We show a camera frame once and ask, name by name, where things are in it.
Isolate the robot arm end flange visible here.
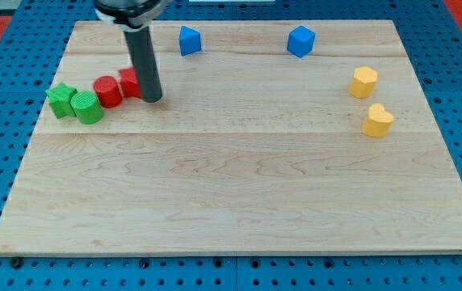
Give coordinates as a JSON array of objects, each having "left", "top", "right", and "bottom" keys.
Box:
[{"left": 93, "top": 0, "right": 172, "bottom": 32}]

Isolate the wooden board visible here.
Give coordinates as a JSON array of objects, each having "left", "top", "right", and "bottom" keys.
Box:
[{"left": 0, "top": 20, "right": 462, "bottom": 258}]

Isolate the blue triangular block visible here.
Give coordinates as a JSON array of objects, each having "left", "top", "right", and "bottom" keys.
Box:
[{"left": 178, "top": 26, "right": 202, "bottom": 56}]

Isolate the red angular block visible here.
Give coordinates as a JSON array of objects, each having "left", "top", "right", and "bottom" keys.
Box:
[{"left": 119, "top": 66, "right": 141, "bottom": 99}]

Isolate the blue cube block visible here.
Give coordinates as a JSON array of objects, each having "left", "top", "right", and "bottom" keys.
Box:
[{"left": 287, "top": 25, "right": 316, "bottom": 58}]

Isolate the red cylinder block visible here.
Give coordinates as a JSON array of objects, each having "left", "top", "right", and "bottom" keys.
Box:
[{"left": 93, "top": 75, "right": 123, "bottom": 108}]

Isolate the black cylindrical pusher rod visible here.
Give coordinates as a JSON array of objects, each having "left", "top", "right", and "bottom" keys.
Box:
[{"left": 124, "top": 27, "right": 162, "bottom": 103}]

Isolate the yellow hexagon block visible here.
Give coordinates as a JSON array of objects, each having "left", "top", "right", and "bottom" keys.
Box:
[{"left": 348, "top": 66, "right": 378, "bottom": 99}]

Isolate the yellow heart block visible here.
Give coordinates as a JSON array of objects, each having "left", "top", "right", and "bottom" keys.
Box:
[{"left": 362, "top": 103, "right": 395, "bottom": 137}]

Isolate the green cylinder block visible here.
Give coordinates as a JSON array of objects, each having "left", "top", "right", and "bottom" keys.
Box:
[{"left": 70, "top": 91, "right": 103, "bottom": 124}]

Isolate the green star block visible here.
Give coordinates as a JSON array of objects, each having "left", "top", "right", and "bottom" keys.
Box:
[{"left": 45, "top": 82, "right": 78, "bottom": 119}]

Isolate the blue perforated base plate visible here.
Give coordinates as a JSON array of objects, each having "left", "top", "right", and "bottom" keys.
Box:
[{"left": 0, "top": 0, "right": 462, "bottom": 290}]

